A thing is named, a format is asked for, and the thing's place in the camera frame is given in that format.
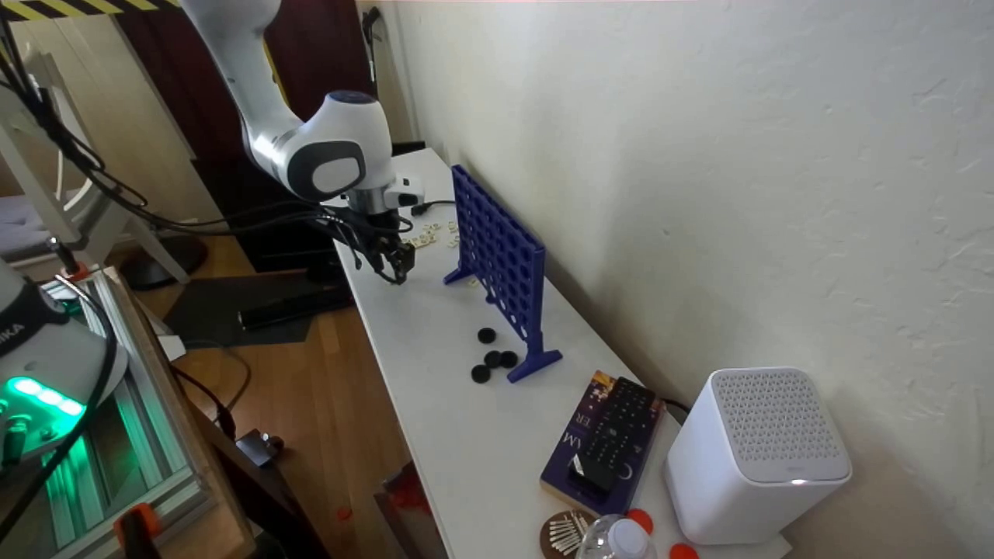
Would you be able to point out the dark blue book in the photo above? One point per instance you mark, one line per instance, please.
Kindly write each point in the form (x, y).
(556, 473)

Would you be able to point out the wooden letter tiles cluster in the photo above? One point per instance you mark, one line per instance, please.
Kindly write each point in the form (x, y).
(433, 236)

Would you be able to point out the black remote control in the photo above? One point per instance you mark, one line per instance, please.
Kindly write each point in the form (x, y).
(618, 434)

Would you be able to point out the clear plastic bottle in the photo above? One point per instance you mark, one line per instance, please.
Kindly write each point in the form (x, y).
(616, 539)

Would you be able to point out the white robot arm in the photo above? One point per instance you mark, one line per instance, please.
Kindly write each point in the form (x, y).
(338, 160)

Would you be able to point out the white cube speaker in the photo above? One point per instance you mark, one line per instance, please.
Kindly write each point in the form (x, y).
(754, 455)

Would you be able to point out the metal robot stand frame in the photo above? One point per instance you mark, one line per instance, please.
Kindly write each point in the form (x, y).
(99, 434)

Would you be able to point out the round brown coaster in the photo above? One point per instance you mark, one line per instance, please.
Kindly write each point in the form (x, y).
(565, 532)

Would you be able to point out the white chair frame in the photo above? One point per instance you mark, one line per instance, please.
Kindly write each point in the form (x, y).
(85, 217)

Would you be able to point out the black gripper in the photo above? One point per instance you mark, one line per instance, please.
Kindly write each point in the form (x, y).
(376, 239)

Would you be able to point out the black game disc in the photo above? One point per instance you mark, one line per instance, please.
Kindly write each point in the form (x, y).
(481, 374)
(501, 357)
(485, 337)

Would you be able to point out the blue connect four grid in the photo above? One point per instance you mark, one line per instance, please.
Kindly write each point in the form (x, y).
(508, 263)

